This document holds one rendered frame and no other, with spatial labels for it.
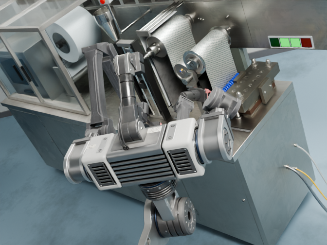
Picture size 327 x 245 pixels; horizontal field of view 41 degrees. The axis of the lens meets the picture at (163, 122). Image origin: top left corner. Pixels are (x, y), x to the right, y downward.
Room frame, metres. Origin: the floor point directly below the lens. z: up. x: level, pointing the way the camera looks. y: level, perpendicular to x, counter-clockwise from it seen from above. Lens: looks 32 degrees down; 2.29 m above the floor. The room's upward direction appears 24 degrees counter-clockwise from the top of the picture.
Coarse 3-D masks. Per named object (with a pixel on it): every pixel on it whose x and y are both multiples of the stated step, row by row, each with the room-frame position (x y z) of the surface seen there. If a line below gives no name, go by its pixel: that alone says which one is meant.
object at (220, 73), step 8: (224, 56) 2.17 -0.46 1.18; (232, 56) 2.21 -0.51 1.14; (216, 64) 2.12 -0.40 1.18; (224, 64) 2.16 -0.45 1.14; (232, 64) 2.19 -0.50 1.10; (208, 72) 2.07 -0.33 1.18; (216, 72) 2.11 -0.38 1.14; (224, 72) 2.14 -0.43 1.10; (232, 72) 2.18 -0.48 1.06; (216, 80) 2.09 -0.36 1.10; (224, 80) 2.13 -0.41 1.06
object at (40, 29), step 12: (12, 0) 3.99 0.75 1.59; (84, 0) 2.99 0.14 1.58; (60, 12) 2.87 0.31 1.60; (0, 24) 3.28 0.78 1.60; (48, 24) 2.80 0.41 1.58; (0, 36) 3.22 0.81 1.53; (48, 48) 2.76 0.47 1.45; (60, 60) 2.77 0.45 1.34; (24, 72) 3.17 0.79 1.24; (0, 84) 3.69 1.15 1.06; (72, 84) 2.76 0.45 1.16; (12, 96) 3.64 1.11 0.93; (36, 96) 3.24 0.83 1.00; (60, 108) 3.02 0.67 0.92; (72, 108) 2.90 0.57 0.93; (84, 108) 2.76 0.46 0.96
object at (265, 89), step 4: (264, 80) 2.02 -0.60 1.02; (268, 80) 2.01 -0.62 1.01; (264, 84) 1.99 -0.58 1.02; (268, 84) 2.01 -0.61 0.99; (260, 88) 1.97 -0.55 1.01; (264, 88) 1.98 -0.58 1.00; (268, 88) 2.00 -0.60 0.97; (272, 88) 2.03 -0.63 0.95; (260, 92) 1.98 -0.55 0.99; (264, 92) 1.97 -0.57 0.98; (268, 92) 2.00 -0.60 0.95; (272, 92) 2.02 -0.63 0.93; (264, 96) 1.97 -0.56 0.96; (268, 96) 1.99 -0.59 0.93; (264, 100) 1.97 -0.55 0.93; (268, 100) 1.99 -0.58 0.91
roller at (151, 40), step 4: (188, 20) 2.42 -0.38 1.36; (148, 40) 2.36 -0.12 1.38; (152, 40) 2.33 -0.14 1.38; (156, 40) 2.31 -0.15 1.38; (148, 44) 2.37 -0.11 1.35; (160, 44) 2.29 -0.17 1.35; (164, 48) 2.28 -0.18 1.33; (160, 52) 2.32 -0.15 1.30; (164, 52) 2.29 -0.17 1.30; (160, 56) 2.33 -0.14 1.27
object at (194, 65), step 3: (189, 57) 2.12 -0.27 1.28; (192, 57) 2.10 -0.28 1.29; (189, 60) 2.11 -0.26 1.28; (192, 60) 2.09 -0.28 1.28; (195, 60) 2.08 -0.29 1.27; (186, 63) 2.13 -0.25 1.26; (192, 63) 2.10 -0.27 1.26; (195, 63) 2.08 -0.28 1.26; (198, 63) 2.08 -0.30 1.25; (189, 66) 2.12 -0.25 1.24; (192, 66) 2.10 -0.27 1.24; (195, 66) 2.09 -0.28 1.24; (198, 66) 2.08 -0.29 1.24; (192, 69) 2.11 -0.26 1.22; (195, 69) 2.09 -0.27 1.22
